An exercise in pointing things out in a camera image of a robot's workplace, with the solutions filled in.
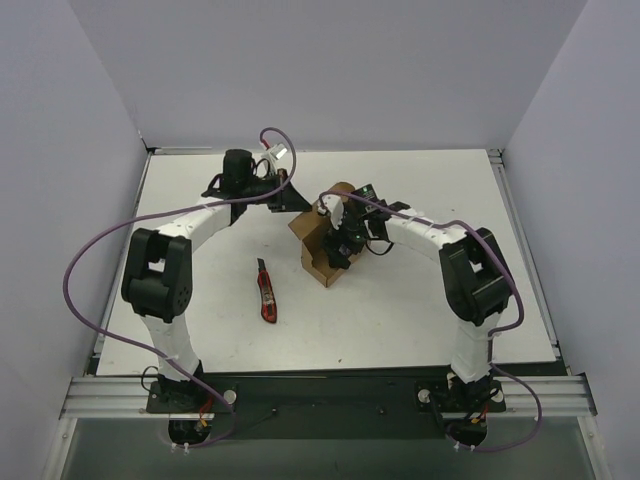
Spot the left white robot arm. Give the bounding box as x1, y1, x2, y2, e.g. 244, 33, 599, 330
121, 144, 311, 412

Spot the red black utility knife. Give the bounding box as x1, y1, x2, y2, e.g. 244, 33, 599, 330
257, 258, 277, 324

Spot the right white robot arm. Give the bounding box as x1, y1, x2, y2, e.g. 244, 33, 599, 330
316, 184, 513, 385

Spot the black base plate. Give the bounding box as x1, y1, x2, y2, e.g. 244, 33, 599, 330
146, 367, 506, 446

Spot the purple cable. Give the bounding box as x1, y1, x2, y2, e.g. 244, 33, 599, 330
62, 126, 298, 371
319, 191, 545, 451

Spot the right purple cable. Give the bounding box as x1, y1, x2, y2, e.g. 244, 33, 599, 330
319, 191, 545, 451

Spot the brown cardboard express box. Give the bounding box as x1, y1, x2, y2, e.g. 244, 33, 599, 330
289, 200, 345, 288

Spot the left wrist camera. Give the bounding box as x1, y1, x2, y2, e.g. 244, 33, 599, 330
262, 143, 289, 170

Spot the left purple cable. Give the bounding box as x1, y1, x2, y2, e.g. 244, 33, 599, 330
62, 126, 298, 371

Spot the aluminium frame rail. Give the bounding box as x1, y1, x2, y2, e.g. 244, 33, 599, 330
61, 376, 598, 420

